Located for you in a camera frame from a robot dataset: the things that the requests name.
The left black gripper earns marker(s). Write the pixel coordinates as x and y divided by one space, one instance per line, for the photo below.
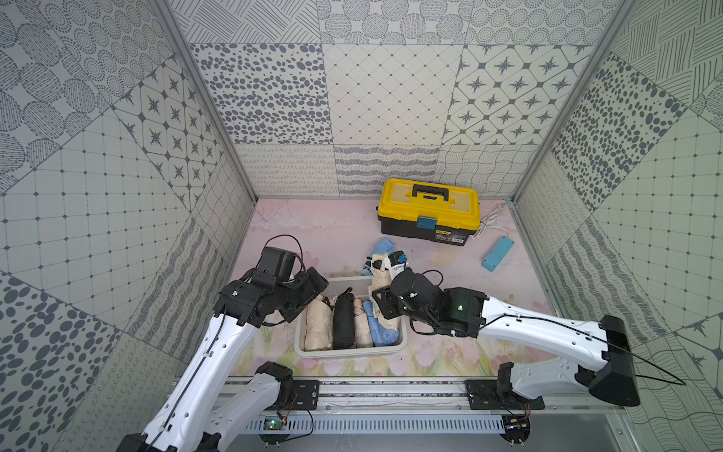
305 291

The left green circuit board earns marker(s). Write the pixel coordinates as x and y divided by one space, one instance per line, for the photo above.
274 431

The pink floral table mat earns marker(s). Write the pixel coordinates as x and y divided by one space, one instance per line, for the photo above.
337 235

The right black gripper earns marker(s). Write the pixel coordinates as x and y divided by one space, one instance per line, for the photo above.
385 302

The right black circuit board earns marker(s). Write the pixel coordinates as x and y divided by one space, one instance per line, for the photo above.
516 430

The yellow black toolbox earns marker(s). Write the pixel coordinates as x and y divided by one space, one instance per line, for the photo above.
432 212

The beige umbrella black lining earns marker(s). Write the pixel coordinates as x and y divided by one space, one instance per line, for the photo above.
381 278

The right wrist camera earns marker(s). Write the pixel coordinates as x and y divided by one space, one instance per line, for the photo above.
395 261

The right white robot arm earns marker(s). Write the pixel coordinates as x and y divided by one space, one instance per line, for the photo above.
589 356

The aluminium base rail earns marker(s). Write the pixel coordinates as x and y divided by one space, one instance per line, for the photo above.
333 406

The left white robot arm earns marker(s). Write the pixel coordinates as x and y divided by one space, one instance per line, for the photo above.
189 419

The beige umbrella black stripes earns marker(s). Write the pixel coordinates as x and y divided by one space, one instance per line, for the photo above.
363 337

